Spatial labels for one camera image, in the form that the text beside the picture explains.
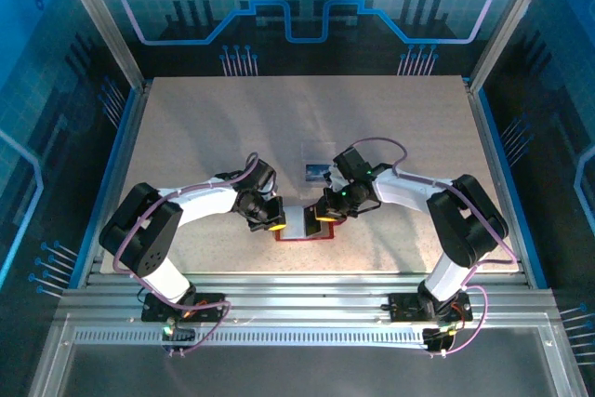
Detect red leather card holder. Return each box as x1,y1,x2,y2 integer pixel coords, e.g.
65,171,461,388
273,205,344,243

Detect blue picture card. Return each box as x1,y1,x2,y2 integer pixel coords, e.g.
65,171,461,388
305,163,333,182

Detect clear acrylic card stand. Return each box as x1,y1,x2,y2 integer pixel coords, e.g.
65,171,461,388
299,139,337,190

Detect aluminium extrusion mounting rails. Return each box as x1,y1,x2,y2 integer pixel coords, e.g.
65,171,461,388
55,273,559,324

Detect small black connector box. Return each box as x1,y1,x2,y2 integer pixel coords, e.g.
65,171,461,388
161,324,196,345
421,326,455,352

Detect grey metal panel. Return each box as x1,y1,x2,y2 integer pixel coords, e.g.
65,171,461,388
27,317,589,397

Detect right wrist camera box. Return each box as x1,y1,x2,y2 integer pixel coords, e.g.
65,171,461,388
324,145,374,187

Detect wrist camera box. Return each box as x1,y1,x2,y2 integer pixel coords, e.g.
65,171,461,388
248,157,279,193
324,145,374,187

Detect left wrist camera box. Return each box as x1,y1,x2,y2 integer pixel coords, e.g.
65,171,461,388
248,157,279,193

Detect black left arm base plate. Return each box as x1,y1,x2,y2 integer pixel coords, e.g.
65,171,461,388
140,293,228,323

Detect slotted grey cable duct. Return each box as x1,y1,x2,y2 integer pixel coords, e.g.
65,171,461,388
73,329,431,347

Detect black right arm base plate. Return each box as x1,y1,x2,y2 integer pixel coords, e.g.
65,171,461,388
389,292,474,323

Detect aluminium table side rail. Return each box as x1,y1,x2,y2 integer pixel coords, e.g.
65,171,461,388
464,75,536,289
86,80,154,277

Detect aluminium frame post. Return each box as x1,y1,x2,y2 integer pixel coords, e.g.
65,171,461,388
468,0,562,94
51,0,148,91

